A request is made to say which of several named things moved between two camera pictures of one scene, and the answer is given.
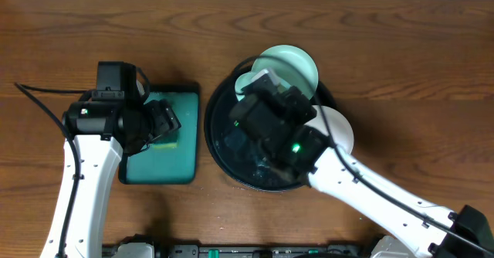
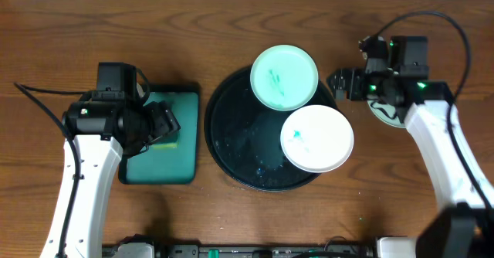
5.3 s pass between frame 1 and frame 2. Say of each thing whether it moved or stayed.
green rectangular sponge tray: stayed
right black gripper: moved
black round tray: stayed
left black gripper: stayed
